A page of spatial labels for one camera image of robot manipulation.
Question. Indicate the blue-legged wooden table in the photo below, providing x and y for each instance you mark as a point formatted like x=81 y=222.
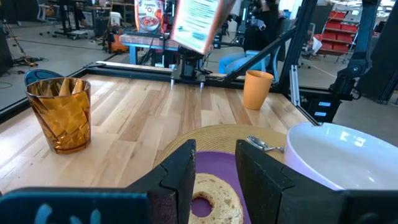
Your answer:
x=143 y=42

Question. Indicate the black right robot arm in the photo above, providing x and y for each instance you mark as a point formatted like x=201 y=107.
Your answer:
x=189 y=65

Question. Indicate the amber glass tumbler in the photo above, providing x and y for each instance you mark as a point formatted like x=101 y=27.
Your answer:
x=62 y=121

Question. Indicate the red storage bin shelf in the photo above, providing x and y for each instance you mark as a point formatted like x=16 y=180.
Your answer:
x=339 y=31

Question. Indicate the background cereal box with bowl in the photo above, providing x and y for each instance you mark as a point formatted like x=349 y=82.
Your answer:
x=149 y=15

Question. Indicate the orange plastic cup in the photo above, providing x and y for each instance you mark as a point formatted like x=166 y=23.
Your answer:
x=257 y=91

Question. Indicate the background black robot arm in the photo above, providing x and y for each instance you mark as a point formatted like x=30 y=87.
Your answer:
x=354 y=71

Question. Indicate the round woven placemat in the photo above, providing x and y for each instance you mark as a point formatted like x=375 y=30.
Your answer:
x=217 y=137

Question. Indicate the person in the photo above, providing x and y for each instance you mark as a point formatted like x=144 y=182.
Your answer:
x=264 y=28

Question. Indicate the white bowl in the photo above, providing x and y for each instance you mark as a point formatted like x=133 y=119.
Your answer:
x=335 y=155

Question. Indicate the colourful cereal box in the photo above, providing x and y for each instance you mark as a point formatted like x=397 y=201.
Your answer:
x=199 y=25

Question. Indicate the toasted bagel half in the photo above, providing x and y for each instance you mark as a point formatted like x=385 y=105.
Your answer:
x=224 y=194

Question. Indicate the purple plastic plate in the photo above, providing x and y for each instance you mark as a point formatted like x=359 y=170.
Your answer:
x=214 y=161

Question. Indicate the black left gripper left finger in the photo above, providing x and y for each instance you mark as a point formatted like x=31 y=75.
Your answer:
x=174 y=186

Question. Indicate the orange floor machine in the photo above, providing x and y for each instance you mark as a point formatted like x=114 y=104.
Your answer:
x=117 y=42

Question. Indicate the metal spoon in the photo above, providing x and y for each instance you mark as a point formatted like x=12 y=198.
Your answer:
x=259 y=143

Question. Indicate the blue round stool seat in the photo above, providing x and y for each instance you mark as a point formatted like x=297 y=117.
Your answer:
x=40 y=76

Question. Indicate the black aluminium table rail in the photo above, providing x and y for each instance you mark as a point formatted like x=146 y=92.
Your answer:
x=46 y=90

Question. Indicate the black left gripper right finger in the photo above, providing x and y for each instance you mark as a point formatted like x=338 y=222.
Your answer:
x=264 y=193

